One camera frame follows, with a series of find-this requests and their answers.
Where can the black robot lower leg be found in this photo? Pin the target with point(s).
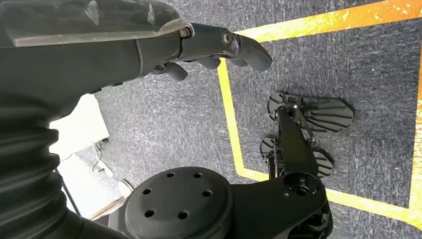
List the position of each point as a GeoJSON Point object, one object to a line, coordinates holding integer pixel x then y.
{"type": "Point", "coordinates": [293, 145]}

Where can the black round robot hip joint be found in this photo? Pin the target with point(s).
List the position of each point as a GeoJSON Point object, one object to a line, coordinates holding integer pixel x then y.
{"type": "Point", "coordinates": [178, 204]}

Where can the black ribbed robot foot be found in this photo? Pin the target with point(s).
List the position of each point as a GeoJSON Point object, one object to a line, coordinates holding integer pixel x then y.
{"type": "Point", "coordinates": [324, 163]}
{"type": "Point", "coordinates": [329, 113]}

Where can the white box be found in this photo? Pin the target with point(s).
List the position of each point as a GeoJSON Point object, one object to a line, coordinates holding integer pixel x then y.
{"type": "Point", "coordinates": [80, 127]}

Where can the white board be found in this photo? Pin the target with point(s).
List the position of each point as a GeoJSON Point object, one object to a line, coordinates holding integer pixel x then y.
{"type": "Point", "coordinates": [89, 188]}

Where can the thin black stand leg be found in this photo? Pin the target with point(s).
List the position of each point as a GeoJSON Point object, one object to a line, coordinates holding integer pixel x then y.
{"type": "Point", "coordinates": [67, 194]}

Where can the ribbed grey left arm sleeve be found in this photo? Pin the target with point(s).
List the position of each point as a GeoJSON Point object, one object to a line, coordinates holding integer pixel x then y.
{"type": "Point", "coordinates": [26, 171]}

